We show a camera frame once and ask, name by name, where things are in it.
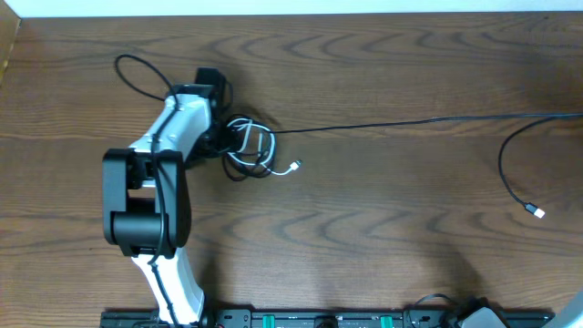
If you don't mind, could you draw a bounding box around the black USB cable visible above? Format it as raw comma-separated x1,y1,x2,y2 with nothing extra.
220,112,583,220

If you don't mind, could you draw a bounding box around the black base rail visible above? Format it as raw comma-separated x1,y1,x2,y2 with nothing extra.
99,294,557,328

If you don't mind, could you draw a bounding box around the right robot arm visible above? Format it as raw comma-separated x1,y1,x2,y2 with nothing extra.
543,291,583,328

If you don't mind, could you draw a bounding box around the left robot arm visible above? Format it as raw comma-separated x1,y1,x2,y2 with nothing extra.
102,67,230,327

